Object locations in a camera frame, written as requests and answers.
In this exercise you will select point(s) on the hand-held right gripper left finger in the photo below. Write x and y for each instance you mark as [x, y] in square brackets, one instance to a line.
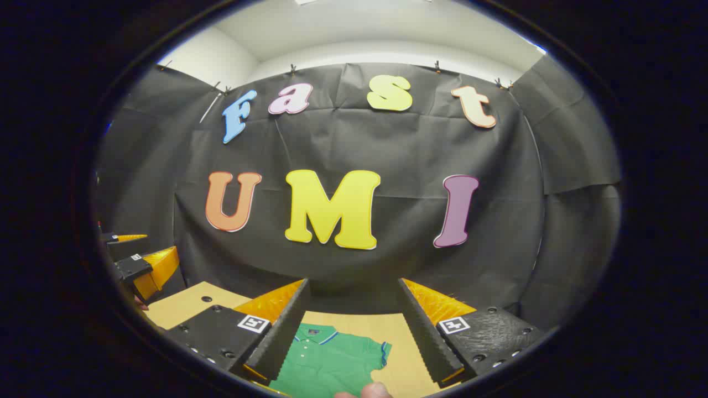
[287, 331]

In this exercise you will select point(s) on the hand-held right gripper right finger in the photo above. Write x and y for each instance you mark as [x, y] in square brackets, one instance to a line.
[423, 337]

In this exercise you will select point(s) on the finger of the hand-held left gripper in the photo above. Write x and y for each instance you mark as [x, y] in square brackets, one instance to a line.
[113, 239]
[138, 268]

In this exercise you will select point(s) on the green T-shirt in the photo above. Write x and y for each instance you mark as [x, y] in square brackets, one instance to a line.
[326, 365]

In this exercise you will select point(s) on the black backdrop cloth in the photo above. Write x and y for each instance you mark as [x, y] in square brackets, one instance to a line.
[387, 143]

